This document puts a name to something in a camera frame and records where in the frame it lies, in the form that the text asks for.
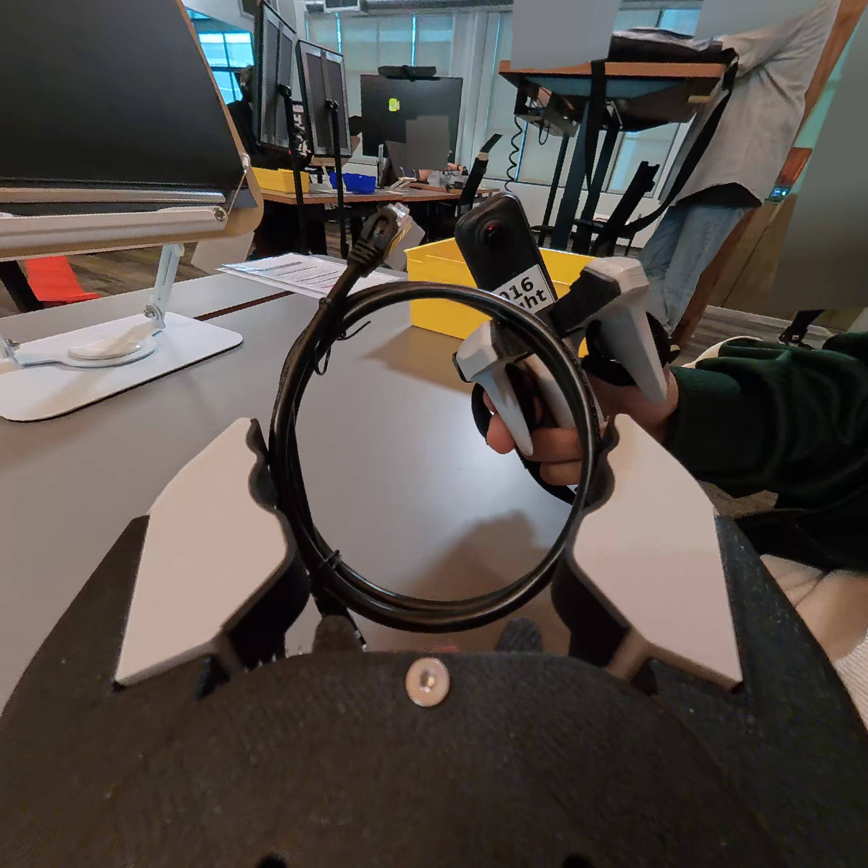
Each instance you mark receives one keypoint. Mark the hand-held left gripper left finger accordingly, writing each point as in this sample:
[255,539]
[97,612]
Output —
[203,556]

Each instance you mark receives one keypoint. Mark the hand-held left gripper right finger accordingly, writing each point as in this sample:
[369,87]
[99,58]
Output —
[658,563]

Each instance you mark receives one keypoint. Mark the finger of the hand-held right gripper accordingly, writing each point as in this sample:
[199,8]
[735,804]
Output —
[630,298]
[478,352]

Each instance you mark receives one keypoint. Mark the yellow plastic bin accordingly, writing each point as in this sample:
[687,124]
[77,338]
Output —
[441,285]

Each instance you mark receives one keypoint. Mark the person's right forearm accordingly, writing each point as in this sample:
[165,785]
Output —
[766,420]

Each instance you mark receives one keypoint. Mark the black monitor on arm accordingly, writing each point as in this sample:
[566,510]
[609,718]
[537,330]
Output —
[325,102]
[275,81]

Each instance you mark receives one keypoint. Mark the orange plastic object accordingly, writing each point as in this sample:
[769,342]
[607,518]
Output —
[58,281]

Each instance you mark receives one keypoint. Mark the person's right hand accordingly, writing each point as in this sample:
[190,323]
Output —
[644,413]

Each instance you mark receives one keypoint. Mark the black office chair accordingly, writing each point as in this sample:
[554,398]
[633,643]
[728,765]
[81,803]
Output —
[481,169]

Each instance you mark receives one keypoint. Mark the grey panel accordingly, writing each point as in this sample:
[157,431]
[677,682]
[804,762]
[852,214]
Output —
[415,234]

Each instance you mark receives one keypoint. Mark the dark green jacket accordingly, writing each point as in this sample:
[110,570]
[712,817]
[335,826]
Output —
[807,542]

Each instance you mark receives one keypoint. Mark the blue storage crate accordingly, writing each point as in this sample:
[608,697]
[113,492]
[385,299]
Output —
[356,183]

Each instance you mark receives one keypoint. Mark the black monitor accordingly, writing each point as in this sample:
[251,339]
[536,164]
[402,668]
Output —
[407,102]

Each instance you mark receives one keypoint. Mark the black standing desk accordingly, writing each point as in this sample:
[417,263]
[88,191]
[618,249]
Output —
[610,88]

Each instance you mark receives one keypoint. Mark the laminated paper sheet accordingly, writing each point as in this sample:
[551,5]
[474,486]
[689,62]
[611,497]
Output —
[298,275]

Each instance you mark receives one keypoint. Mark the white monitor stand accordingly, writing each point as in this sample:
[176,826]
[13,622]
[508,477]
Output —
[135,352]

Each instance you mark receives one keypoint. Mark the yellow storage bin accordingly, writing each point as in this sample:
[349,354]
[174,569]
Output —
[278,180]

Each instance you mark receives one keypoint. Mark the tan backed monitor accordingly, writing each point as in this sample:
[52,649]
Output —
[102,88]

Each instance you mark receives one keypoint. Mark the wooden post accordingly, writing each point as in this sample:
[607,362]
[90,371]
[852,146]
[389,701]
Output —
[746,258]

